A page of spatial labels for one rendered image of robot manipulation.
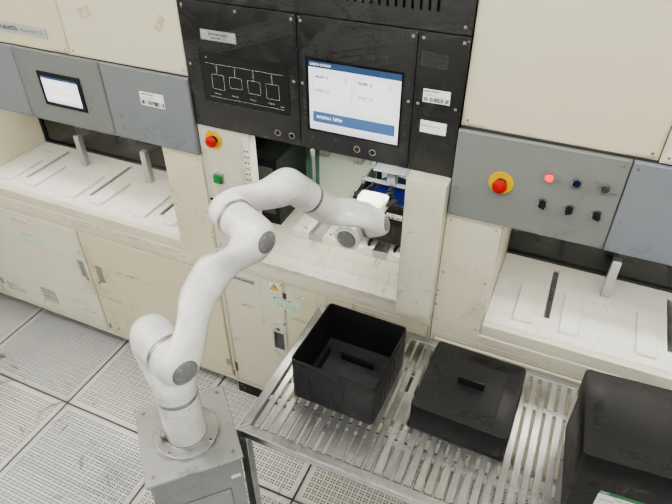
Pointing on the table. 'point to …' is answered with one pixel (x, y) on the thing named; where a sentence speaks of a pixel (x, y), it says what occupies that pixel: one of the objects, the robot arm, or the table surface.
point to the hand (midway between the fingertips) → (381, 189)
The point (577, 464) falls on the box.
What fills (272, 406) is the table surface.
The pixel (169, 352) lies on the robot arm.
